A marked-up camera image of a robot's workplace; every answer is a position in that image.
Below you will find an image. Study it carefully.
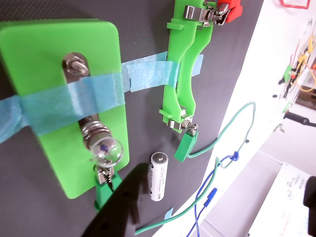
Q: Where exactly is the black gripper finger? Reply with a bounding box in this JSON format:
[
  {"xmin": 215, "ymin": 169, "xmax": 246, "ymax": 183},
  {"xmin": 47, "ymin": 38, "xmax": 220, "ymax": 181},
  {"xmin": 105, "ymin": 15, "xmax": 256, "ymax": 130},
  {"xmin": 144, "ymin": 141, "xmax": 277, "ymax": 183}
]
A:
[
  {"xmin": 81, "ymin": 162, "xmax": 150, "ymax": 237},
  {"xmin": 303, "ymin": 175, "xmax": 316, "ymax": 237}
]

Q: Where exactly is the white AA battery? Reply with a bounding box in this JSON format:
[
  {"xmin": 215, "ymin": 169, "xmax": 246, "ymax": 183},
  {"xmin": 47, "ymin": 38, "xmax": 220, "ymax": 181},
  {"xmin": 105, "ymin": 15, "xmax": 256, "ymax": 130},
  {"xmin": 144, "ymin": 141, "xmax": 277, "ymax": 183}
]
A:
[{"xmin": 147, "ymin": 152, "xmax": 169, "ymax": 202}]

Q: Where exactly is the green alligator clip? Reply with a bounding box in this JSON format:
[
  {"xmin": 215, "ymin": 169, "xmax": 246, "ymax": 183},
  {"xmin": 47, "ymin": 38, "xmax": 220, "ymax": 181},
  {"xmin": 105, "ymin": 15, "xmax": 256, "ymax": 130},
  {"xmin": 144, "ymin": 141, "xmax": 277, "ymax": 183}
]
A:
[
  {"xmin": 174, "ymin": 124, "xmax": 199, "ymax": 163},
  {"xmin": 94, "ymin": 165, "xmax": 123, "ymax": 213}
]

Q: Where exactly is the green battery holder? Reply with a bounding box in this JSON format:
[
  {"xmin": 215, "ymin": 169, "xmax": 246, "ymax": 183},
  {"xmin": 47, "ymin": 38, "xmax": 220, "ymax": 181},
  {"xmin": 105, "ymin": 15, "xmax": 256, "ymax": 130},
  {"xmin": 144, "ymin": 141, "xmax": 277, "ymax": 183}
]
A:
[{"xmin": 159, "ymin": 0, "xmax": 218, "ymax": 135}]

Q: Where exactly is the green bulb holder base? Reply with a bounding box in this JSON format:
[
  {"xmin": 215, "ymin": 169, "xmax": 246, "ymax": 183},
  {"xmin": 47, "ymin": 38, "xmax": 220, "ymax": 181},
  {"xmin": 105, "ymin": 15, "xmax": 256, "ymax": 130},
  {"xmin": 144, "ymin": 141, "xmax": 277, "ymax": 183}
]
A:
[{"xmin": 0, "ymin": 18, "xmax": 131, "ymax": 199}]

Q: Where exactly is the red alligator clip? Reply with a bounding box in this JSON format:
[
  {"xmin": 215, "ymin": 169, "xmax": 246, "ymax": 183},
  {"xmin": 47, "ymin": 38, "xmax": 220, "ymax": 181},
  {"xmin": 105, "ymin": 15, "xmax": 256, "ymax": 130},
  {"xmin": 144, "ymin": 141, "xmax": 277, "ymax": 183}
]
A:
[{"xmin": 207, "ymin": 0, "xmax": 243, "ymax": 25}]

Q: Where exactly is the white sheet with writing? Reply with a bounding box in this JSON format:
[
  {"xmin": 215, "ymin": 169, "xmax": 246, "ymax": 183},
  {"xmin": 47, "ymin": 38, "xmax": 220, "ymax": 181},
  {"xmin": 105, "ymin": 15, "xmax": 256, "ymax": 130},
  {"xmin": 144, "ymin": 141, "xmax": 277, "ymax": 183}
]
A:
[{"xmin": 249, "ymin": 161, "xmax": 316, "ymax": 237}]

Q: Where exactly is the small glass light bulb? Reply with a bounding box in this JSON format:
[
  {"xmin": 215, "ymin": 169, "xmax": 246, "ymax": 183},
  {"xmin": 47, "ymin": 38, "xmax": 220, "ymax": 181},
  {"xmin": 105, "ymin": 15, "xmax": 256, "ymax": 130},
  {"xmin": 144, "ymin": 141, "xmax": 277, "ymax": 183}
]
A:
[{"xmin": 82, "ymin": 120, "xmax": 124, "ymax": 169}]

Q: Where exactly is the dark grey work mat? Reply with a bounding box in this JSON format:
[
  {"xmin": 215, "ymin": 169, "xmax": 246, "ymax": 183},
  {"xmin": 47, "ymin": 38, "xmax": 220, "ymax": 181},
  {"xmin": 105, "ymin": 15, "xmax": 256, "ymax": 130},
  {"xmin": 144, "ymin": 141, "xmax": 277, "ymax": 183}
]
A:
[{"xmin": 0, "ymin": 0, "xmax": 265, "ymax": 237}]

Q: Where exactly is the black cylindrical handle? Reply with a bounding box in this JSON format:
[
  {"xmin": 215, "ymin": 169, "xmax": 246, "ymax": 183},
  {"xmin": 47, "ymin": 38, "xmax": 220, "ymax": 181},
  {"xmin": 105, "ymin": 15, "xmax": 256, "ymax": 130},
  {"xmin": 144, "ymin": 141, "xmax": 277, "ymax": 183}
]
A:
[{"xmin": 283, "ymin": 112, "xmax": 311, "ymax": 128}]

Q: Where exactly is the blue cable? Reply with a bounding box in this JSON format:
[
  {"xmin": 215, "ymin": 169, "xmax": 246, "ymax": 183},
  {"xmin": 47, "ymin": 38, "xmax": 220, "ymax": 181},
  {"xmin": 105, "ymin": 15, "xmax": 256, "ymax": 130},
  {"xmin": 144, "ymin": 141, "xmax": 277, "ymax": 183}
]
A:
[{"xmin": 186, "ymin": 151, "xmax": 240, "ymax": 237}]

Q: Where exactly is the green lead cable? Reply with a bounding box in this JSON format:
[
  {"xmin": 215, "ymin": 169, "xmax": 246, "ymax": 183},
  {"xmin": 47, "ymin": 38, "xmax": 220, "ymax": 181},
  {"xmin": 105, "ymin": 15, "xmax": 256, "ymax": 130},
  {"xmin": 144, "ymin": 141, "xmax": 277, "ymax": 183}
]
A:
[{"xmin": 134, "ymin": 101, "xmax": 257, "ymax": 235}]

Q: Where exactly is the tangled wires circuit board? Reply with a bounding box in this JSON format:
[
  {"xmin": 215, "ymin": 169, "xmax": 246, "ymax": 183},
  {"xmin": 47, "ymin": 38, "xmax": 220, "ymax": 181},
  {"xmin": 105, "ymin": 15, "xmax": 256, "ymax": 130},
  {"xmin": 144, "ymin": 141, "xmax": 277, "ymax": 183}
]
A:
[{"xmin": 278, "ymin": 21, "xmax": 316, "ymax": 99}]

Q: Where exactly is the red wire loop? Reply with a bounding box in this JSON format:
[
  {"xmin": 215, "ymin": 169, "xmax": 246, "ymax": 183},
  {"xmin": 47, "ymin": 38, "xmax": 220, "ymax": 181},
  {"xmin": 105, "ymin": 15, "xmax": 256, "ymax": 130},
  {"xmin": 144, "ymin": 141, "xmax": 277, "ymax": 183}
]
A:
[{"xmin": 278, "ymin": 0, "xmax": 311, "ymax": 10}]

